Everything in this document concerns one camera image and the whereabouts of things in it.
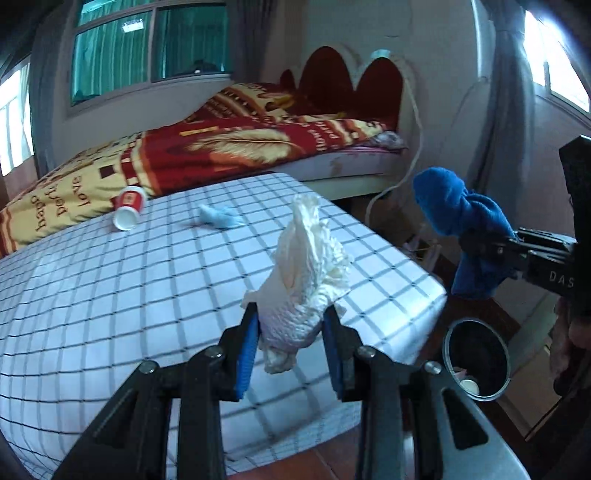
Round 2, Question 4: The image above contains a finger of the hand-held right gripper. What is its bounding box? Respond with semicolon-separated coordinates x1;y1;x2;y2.
459;229;529;279
513;226;576;244

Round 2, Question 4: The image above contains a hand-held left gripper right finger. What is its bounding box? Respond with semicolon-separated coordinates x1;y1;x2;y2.
321;305;490;480

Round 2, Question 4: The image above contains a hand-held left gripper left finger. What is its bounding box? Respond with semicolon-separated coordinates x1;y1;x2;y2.
51;302;260;480

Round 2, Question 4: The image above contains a blue knitted cloth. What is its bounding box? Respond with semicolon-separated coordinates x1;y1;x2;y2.
412;167;516;296

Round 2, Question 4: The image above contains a large white tissue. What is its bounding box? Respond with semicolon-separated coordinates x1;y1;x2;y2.
242;193;356;376

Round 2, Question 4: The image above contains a black trash bin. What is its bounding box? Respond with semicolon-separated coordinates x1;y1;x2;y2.
442;317;511;402

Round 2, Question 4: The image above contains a person's right hand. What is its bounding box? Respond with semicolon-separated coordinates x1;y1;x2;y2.
549;295;591;398

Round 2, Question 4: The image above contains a grey curtain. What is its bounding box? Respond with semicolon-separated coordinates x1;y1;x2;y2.
225;0;260;85
479;0;560;223

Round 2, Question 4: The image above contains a light blue crumpled tissue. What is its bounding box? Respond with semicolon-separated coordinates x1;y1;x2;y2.
198;202;246;230

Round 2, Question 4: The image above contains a white checked tablecloth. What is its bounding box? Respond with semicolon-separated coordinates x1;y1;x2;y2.
0;172;448;472

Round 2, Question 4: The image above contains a grey crumpled pillow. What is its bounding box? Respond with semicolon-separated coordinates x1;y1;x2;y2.
376;130;410;151

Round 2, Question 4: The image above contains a bright window behind curtain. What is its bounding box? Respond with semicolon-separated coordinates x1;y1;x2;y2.
523;9;591;114

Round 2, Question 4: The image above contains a white mattress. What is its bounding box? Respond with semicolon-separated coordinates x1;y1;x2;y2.
285;144;413;182

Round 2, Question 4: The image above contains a red paper cup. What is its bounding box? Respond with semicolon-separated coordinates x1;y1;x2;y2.
112;185;149;232

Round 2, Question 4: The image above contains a bed with red-yellow blanket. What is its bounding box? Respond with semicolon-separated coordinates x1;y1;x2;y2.
0;82;403;260

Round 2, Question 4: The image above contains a red scalloped headboard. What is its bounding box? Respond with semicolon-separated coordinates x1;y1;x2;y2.
279;45;417;140

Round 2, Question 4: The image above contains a large green-tinted window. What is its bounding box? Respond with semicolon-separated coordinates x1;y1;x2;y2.
69;0;232;110

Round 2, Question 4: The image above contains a bright side window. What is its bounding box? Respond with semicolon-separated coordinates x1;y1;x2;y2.
0;64;36;177

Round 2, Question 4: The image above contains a white cable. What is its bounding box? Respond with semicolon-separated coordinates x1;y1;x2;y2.
364;82;426;223

